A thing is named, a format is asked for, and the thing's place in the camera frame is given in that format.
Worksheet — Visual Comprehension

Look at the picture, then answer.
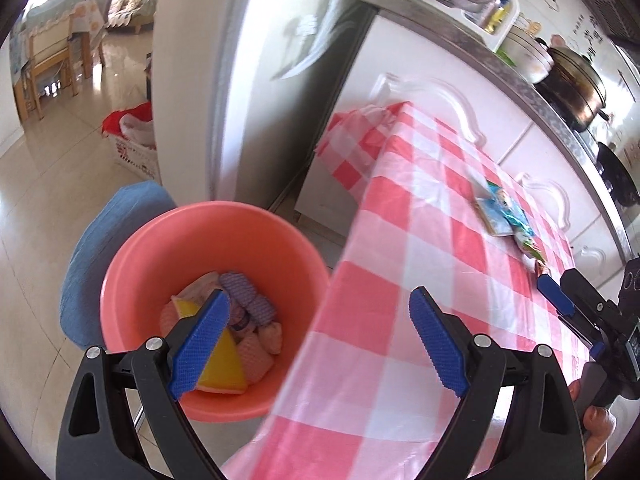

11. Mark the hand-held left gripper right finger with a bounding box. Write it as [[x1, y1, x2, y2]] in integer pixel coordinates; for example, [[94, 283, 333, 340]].
[[409, 286, 587, 480]]

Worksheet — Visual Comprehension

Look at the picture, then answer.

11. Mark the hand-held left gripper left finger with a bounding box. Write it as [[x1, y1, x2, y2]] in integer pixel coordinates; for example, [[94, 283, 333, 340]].
[[56, 289, 232, 480]]

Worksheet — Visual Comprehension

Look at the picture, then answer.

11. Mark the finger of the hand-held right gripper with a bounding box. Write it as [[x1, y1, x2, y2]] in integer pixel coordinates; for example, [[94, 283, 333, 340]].
[[554, 310, 605, 361], [536, 268, 618, 315]]

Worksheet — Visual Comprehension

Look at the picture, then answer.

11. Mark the yellow sponge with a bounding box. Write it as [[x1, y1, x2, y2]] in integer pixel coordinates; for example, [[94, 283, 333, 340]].
[[170, 295, 248, 393]]

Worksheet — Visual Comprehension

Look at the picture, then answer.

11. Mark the white knitted cloth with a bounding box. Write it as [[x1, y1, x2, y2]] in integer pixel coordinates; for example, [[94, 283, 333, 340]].
[[235, 335, 276, 386]]

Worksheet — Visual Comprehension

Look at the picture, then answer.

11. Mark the blue checked cloth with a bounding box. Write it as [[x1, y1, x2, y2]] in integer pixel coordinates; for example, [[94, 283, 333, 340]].
[[220, 272, 277, 323]]

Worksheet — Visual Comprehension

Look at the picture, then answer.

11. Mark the blue snack wrapper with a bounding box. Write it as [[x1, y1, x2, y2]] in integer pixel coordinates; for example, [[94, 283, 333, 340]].
[[474, 180, 531, 237]]

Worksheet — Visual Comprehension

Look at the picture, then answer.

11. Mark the pink plastic bucket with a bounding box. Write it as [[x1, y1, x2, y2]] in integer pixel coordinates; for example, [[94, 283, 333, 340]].
[[99, 201, 332, 422]]

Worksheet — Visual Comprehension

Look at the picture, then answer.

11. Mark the person's right hand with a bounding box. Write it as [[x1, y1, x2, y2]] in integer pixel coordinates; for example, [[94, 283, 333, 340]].
[[567, 377, 615, 480]]

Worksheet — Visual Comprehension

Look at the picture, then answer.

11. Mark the white cabinet door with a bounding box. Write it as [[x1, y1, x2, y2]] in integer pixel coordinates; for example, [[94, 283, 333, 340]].
[[497, 122, 618, 243], [345, 12, 506, 163], [567, 240, 632, 306]]

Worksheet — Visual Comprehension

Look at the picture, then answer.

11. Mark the green snack wrapper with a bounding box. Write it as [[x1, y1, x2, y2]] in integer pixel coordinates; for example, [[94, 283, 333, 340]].
[[514, 227, 547, 263]]

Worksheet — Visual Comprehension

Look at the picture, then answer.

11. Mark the red white checked tablecloth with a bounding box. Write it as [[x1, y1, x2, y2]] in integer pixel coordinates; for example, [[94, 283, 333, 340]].
[[220, 101, 593, 480]]

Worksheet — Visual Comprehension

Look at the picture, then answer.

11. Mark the black wok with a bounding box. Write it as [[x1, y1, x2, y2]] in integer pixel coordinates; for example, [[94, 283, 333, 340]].
[[595, 141, 640, 208]]

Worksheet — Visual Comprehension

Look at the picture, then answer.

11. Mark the white laundry basket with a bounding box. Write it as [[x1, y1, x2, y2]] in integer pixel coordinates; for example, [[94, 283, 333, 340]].
[[111, 132, 162, 183]]

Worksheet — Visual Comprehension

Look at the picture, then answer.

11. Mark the dark cooking pot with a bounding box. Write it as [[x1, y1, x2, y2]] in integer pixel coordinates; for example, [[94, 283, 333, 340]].
[[535, 45, 612, 133]]

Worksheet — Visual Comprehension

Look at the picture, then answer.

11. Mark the white plastic bag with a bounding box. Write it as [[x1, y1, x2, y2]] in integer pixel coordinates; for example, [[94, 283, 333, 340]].
[[120, 112, 158, 148]]

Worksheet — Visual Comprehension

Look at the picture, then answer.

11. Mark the red cloth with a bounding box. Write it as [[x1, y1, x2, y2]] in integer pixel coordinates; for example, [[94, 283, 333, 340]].
[[101, 101, 153, 138]]

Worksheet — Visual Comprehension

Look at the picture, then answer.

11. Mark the white ceramic pot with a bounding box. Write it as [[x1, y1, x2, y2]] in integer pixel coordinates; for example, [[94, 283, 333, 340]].
[[502, 27, 556, 85]]

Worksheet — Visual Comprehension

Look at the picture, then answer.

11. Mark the grey kitchen countertop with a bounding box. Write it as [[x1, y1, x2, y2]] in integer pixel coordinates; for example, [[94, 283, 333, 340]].
[[357, 0, 636, 263]]

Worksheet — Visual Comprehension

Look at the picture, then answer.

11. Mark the white refrigerator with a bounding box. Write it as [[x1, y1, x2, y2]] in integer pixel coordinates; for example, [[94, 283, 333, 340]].
[[151, 0, 396, 211]]

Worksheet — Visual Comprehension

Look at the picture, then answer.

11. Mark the white dish rack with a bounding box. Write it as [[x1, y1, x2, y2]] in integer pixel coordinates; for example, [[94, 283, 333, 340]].
[[387, 0, 523, 53]]

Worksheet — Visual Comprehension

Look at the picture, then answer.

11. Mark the wooden dining table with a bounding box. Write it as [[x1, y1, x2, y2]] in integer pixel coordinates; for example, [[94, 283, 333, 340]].
[[12, 0, 108, 121]]

